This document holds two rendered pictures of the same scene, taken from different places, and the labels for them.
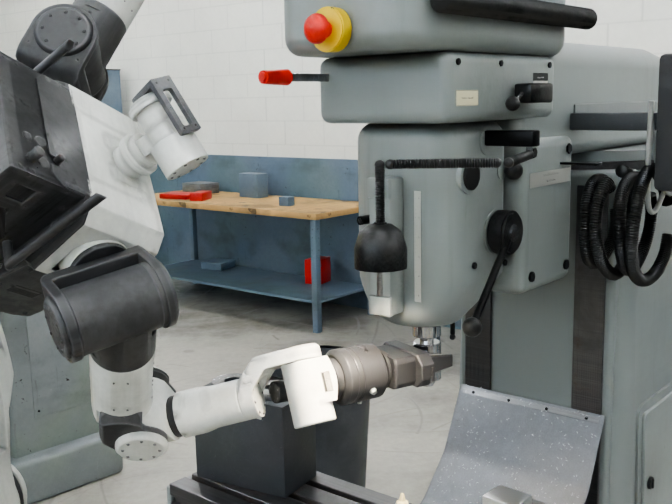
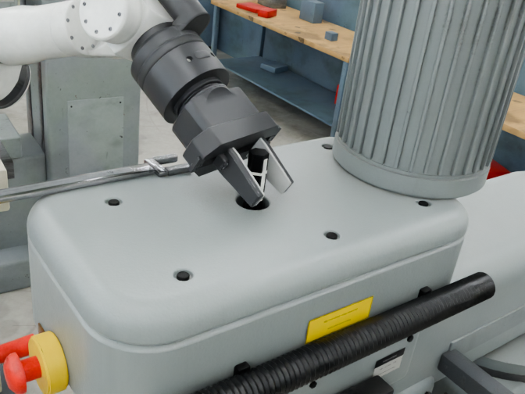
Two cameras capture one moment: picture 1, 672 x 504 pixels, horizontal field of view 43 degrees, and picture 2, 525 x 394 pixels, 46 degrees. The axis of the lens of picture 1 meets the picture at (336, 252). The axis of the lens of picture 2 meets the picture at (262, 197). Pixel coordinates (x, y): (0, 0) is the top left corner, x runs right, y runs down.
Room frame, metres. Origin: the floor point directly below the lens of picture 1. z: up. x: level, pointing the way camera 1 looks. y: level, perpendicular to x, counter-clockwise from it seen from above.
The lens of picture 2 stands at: (0.79, -0.27, 2.21)
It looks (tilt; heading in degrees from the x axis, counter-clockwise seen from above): 28 degrees down; 11
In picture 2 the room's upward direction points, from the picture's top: 7 degrees clockwise
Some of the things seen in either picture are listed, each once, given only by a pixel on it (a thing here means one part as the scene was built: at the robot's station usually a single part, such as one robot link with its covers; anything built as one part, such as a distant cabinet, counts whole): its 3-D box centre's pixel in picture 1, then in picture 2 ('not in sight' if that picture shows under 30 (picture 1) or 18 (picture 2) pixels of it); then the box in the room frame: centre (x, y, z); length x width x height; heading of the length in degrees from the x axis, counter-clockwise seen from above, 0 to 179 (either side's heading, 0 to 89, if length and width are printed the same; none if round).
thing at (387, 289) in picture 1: (386, 246); not in sight; (1.30, -0.08, 1.45); 0.04 x 0.04 x 0.21; 50
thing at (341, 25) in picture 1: (330, 29); (48, 363); (1.20, 0.00, 1.76); 0.06 x 0.02 x 0.06; 50
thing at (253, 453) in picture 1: (254, 430); not in sight; (1.67, 0.17, 1.00); 0.22 x 0.12 x 0.20; 60
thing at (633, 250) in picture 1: (610, 222); not in sight; (1.46, -0.47, 1.45); 0.18 x 0.16 x 0.21; 140
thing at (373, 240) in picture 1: (380, 244); not in sight; (1.15, -0.06, 1.47); 0.07 x 0.07 x 0.06
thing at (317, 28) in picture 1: (319, 28); (23, 371); (1.19, 0.02, 1.76); 0.04 x 0.03 x 0.04; 50
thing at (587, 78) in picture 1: (565, 98); (476, 261); (1.76, -0.47, 1.66); 0.80 x 0.23 x 0.20; 140
